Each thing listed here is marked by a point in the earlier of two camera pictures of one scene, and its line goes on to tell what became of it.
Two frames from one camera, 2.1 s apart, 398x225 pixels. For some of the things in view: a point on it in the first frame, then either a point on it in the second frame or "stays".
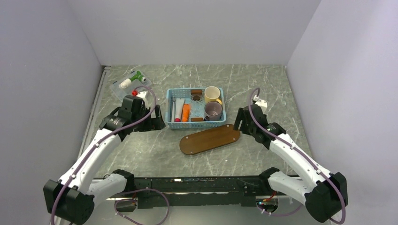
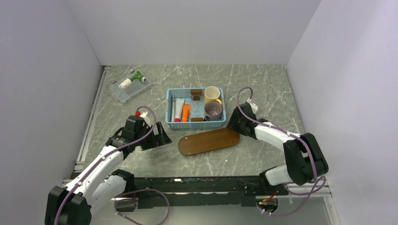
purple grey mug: x=214 y=110 stays
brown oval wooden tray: x=197 y=142 stays
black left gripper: x=150 y=126 → x=158 y=139
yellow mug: x=212 y=93 stays
